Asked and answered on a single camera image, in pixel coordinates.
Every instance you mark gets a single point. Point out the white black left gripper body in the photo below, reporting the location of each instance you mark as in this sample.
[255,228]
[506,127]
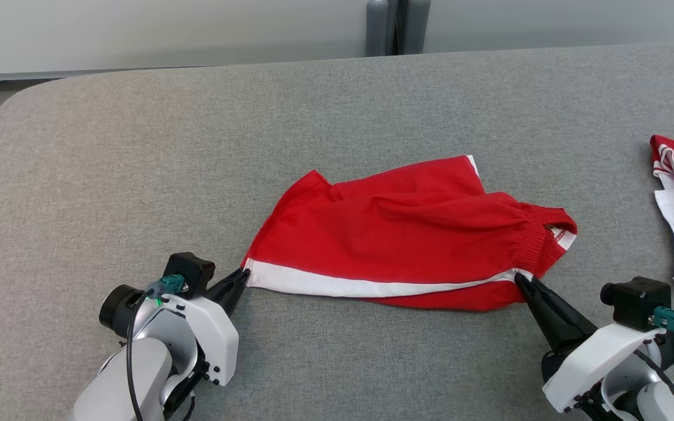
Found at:
[214,339]

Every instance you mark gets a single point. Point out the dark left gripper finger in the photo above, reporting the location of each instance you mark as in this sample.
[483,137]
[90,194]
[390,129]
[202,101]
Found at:
[236,298]
[229,283]

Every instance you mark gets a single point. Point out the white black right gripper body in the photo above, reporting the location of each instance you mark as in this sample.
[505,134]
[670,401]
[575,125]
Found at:
[600,356]

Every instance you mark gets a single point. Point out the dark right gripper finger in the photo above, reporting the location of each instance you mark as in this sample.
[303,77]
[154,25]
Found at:
[547,330]
[568,321]

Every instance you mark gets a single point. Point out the red shorts with white stripes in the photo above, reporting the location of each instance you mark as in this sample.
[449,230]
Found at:
[401,234]

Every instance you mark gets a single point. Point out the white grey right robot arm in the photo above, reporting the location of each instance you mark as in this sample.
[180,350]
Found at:
[659,406]

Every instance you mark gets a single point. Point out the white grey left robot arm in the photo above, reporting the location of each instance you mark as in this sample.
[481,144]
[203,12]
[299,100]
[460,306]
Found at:
[120,386]

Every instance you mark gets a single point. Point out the grey fabric sofa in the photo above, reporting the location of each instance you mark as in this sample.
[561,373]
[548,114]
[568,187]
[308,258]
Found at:
[196,146]

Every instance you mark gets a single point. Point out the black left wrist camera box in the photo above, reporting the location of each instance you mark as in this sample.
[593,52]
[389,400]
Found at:
[193,269]

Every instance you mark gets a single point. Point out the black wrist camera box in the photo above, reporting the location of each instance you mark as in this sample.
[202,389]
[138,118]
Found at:
[638,301]
[193,269]

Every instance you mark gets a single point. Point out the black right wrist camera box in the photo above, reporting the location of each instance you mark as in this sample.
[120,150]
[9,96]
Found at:
[638,301]

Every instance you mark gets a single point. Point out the grey wall partition post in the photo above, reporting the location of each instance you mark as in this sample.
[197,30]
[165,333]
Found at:
[398,26]

